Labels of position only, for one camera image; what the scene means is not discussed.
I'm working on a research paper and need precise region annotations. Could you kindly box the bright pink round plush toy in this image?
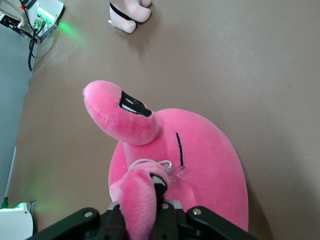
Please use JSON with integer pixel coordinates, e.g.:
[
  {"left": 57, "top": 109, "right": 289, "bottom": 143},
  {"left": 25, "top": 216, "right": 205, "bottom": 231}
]
[{"left": 82, "top": 79, "right": 250, "bottom": 240}]

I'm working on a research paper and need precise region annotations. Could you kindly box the pale pink small plush toy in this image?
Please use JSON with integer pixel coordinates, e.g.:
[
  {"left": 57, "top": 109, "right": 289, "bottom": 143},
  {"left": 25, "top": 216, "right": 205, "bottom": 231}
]
[{"left": 107, "top": 0, "right": 153, "bottom": 35}]

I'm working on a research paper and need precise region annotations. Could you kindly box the black base power cable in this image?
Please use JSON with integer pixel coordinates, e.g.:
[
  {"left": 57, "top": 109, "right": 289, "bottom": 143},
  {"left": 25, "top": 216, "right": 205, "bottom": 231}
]
[{"left": 26, "top": 19, "right": 46, "bottom": 73}]

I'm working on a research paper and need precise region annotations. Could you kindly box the brown table cover mat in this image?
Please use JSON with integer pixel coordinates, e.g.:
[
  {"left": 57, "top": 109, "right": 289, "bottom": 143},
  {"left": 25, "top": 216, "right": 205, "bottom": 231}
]
[{"left": 4, "top": 0, "right": 320, "bottom": 240}]

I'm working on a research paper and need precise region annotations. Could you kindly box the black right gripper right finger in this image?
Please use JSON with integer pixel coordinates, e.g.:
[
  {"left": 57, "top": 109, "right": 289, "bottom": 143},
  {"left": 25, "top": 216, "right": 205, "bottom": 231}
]
[{"left": 152, "top": 184, "right": 262, "bottom": 240}]

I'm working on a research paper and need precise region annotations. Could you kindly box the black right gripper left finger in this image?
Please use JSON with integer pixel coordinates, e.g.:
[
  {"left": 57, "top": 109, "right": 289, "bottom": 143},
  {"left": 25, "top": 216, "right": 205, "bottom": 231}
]
[{"left": 26, "top": 206, "right": 127, "bottom": 240}]

